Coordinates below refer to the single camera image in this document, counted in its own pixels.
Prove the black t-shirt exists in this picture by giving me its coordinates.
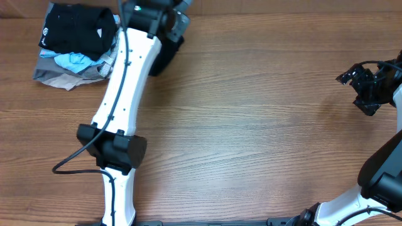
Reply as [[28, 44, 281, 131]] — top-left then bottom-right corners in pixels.
[[149, 36, 185, 77]]

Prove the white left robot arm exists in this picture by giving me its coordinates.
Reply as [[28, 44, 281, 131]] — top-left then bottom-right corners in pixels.
[[77, 1, 189, 226]]

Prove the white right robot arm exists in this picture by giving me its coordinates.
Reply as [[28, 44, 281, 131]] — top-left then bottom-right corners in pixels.
[[296, 57, 401, 225]]

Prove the black folded shirt on pile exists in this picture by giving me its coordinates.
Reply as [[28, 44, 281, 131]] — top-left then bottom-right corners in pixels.
[[38, 3, 117, 61]]

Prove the light blue folded garment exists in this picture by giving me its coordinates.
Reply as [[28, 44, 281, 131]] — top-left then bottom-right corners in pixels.
[[39, 49, 104, 73]]

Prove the beige folded garment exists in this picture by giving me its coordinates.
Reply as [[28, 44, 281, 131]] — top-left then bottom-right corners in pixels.
[[42, 73, 103, 91]]

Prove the grey folded garment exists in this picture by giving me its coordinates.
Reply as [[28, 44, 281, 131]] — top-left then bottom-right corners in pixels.
[[33, 58, 112, 82]]

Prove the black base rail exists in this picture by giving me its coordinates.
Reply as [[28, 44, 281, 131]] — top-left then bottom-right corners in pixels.
[[75, 216, 315, 226]]

